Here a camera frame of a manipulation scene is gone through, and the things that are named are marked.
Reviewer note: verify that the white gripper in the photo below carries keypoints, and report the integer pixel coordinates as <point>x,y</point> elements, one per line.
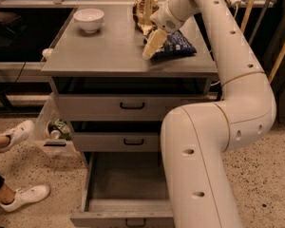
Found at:
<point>163,19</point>

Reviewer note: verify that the blue chip bag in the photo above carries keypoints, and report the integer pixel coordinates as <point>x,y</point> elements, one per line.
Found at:
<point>176,45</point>

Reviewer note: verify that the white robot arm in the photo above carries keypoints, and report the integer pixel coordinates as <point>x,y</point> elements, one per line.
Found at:
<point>193,136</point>

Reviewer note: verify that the brown gold chip bag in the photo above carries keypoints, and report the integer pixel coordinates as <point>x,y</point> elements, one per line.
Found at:
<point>142,10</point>

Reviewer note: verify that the grey drawer cabinet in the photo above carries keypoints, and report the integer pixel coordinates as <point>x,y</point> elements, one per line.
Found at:
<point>110,62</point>

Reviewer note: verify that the grey top drawer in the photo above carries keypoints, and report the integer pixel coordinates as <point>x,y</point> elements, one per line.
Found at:
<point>75,107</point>

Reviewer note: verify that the grey drawer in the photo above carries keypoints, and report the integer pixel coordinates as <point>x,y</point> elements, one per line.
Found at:
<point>116,142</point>
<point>75,107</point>
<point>124,190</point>

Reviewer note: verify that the grey middle drawer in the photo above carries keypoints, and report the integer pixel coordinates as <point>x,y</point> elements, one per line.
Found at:
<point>116,142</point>

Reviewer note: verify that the clear plastic trash bag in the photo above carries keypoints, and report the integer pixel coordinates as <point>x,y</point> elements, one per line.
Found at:
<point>51,133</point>

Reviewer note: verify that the grey bottom drawer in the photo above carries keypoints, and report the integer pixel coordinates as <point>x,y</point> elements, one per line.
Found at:
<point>124,190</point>

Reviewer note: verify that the white ceramic bowl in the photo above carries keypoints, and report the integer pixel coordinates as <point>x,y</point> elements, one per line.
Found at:
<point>89,20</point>

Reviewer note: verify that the upper white sneaker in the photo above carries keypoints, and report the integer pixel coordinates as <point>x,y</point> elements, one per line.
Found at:
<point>18,134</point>

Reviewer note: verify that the white sneaker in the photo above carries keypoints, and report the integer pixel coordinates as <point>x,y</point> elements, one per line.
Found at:
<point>18,134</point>
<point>25,195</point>

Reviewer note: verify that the lower white sneaker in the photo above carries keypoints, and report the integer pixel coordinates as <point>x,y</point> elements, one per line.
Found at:
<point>25,195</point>

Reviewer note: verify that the person's lower leg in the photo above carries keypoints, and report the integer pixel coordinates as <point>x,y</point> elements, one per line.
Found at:
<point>6,194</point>

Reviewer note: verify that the wooden ladder frame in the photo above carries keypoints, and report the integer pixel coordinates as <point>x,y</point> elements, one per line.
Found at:
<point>244,22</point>

